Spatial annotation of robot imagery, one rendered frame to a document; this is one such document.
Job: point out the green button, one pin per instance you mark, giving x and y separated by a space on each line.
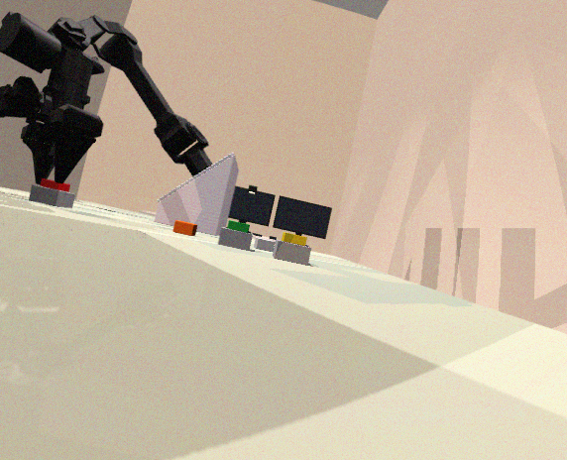
236 236

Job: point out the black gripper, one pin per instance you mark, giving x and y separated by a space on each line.
66 135

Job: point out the orange block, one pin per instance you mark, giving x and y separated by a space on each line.
184 228

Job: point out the yellow button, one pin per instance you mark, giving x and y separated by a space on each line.
292 248

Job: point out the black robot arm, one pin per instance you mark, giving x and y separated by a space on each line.
61 49

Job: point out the red button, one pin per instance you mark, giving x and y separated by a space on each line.
52 193

